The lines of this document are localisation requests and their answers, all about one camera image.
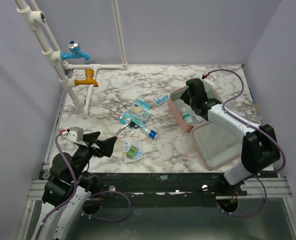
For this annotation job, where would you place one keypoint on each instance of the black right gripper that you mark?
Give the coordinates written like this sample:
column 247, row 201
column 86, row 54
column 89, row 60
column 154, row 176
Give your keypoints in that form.
column 193, row 98

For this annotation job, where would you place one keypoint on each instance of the white blue gauze packet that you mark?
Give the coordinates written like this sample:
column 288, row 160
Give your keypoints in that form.
column 138, row 156

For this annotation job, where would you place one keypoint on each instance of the black handled scissors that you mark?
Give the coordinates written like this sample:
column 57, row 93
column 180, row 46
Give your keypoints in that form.
column 130, row 124

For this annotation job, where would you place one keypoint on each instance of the clear teal plastic packet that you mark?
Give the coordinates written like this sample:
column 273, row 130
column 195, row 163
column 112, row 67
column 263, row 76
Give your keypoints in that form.
column 141, row 119

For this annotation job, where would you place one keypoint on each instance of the pink medicine kit case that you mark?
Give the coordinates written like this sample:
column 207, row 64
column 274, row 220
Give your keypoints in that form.
column 215, row 146

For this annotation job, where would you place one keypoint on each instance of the green medicine box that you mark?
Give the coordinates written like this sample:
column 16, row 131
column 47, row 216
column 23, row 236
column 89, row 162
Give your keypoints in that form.
column 132, row 152

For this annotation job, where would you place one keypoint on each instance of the yellow water tap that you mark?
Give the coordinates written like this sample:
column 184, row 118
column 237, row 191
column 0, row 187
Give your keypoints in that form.
column 90, row 79

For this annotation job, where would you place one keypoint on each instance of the blue water tap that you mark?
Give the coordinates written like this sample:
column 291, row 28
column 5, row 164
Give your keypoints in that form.
column 75, row 52

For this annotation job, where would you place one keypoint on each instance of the small blue white sachet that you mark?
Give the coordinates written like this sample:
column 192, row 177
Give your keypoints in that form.
column 160, row 99

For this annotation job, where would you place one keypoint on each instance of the aluminium profile rail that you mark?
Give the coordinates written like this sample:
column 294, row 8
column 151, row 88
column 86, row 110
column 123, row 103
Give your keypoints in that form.
column 39, row 187

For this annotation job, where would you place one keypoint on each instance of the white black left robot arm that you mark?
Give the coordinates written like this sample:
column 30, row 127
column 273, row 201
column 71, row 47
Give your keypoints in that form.
column 69, row 184

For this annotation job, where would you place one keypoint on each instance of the white bottle green label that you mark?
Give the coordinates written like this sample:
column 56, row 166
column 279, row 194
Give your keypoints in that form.
column 186, row 116

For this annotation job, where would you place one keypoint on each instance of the white pvc pipe frame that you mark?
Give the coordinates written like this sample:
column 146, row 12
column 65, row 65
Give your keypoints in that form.
column 80, row 91

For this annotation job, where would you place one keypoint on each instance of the clear plastic bandage bag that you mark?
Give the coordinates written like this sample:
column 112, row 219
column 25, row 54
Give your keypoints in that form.
column 197, row 117

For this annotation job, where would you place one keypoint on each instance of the white blue tube bottle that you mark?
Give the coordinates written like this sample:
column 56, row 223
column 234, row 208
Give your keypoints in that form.
column 149, row 132

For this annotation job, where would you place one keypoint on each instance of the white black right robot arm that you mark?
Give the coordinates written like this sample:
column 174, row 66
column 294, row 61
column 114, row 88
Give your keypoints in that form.
column 258, row 148

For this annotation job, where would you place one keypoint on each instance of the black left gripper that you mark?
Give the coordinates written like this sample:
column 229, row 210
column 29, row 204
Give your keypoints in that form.
column 92, row 145

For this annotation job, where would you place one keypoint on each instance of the blue cotton swab bag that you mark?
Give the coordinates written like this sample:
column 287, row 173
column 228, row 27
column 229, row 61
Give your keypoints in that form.
column 136, row 108

